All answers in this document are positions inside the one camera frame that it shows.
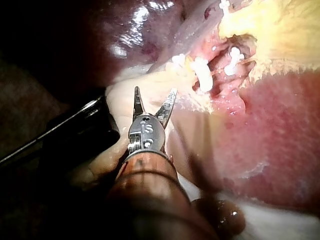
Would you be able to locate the right arm instrument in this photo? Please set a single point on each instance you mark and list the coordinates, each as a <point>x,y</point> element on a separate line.
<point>150,132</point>

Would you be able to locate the right arm instrument jaw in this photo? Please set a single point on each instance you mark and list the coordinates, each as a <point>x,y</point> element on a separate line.
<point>138,105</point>
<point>167,110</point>

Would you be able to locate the dark right arm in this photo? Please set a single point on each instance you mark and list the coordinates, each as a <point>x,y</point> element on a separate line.
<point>150,190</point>

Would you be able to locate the white clip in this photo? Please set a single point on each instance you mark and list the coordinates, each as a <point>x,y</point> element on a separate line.
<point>232,63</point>
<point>224,5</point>
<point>178,60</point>
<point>203,75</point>

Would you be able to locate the gallbladder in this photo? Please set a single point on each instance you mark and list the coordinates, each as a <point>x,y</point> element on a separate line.
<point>280,32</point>

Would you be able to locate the black metal frame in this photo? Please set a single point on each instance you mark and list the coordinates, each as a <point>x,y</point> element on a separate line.
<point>82,120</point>

